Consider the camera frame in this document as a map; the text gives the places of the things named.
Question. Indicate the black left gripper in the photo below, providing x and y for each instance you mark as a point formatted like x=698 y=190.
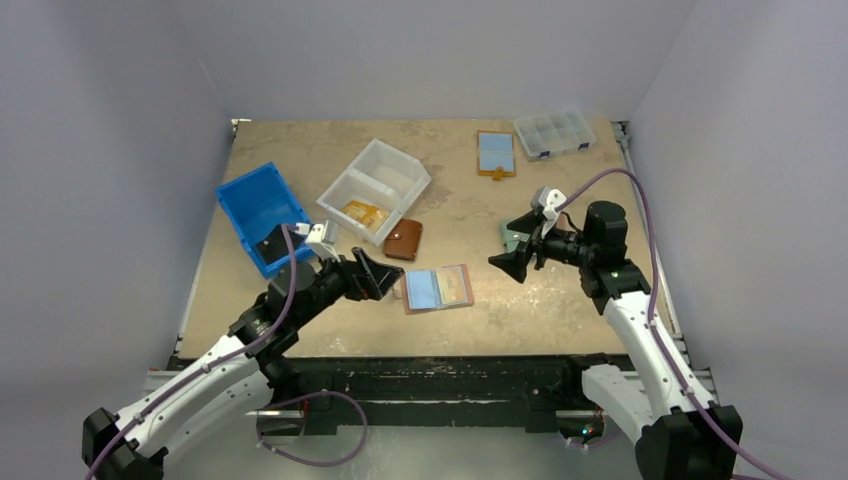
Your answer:
x=354 y=276

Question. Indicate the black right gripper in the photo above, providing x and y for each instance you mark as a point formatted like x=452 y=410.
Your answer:
x=534 y=245

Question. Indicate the gold card from holder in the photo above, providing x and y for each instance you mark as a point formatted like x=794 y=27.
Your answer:
x=372 y=218

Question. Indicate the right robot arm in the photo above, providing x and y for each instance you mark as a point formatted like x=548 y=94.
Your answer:
x=677 y=428

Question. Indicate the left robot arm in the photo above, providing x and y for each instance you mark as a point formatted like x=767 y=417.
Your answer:
x=243 y=371

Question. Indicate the green card holder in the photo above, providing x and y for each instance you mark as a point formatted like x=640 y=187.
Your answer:
x=511 y=238

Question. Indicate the brown leather card holder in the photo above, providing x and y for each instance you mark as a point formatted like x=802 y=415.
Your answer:
x=403 y=241

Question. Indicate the gold credit card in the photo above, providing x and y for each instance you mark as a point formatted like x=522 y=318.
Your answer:
x=352 y=209

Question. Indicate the gold card in holder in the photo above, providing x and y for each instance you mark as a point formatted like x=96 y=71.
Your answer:
x=451 y=286

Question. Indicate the orange open card holder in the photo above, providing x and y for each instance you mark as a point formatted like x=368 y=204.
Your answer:
x=496 y=158

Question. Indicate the black card holder in bin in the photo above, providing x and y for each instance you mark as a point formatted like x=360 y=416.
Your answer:
x=280 y=245

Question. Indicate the white double compartment bin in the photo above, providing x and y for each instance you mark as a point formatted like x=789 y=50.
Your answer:
x=382 y=176

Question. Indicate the clear plastic organizer box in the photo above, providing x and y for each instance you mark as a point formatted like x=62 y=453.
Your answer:
x=554 y=134

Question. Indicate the blue plastic bin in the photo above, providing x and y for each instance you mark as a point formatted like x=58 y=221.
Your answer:
x=255 y=203

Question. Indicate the aluminium frame rail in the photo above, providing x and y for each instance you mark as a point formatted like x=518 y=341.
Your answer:
x=423 y=240

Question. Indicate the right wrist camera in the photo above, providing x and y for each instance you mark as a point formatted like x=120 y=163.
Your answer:
x=548 y=202

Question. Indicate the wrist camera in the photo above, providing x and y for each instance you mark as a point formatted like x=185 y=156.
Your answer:
x=548 y=202
x=320 y=238

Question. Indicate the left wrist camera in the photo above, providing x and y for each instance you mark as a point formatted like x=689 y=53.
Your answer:
x=320 y=238

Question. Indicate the black mounting base plate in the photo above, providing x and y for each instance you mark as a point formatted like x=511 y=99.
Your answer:
x=536 y=393

